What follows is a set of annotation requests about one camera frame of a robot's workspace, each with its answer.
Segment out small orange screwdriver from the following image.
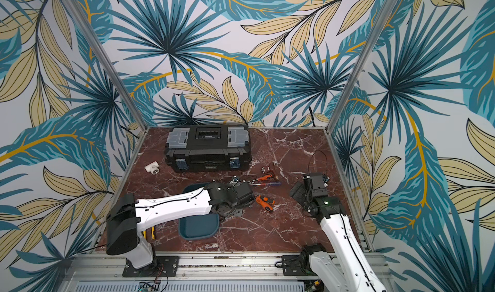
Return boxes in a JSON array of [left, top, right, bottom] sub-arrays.
[[250, 174, 278, 184]]

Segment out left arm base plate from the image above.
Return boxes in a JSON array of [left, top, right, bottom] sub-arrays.
[[122, 255, 179, 278]]

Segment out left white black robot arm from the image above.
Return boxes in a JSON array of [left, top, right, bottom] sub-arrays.
[[106, 181, 255, 271]]

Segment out aluminium front rail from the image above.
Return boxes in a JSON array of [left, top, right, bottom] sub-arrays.
[[59, 252, 397, 291]]

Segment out red brass pipe fitting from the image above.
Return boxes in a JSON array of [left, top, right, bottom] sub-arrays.
[[261, 162, 277, 177]]

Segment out yellow black pliers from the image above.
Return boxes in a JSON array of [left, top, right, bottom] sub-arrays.
[[143, 226, 156, 241]]

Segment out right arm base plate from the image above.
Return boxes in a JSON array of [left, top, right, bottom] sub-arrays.
[[275, 252, 340, 277]]

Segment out white pipe tee fitting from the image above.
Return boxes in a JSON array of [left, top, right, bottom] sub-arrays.
[[144, 161, 160, 175]]

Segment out large orange black screwdriver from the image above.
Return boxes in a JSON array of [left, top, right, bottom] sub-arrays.
[[255, 195, 275, 213]]

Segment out teal rectangular storage tray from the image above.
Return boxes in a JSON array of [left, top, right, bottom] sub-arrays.
[[178, 182, 220, 241]]

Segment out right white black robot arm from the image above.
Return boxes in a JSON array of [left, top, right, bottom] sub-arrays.
[[290, 173, 387, 292]]

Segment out black plastic toolbox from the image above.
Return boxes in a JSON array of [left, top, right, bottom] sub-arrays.
[[164, 124, 252, 172]]

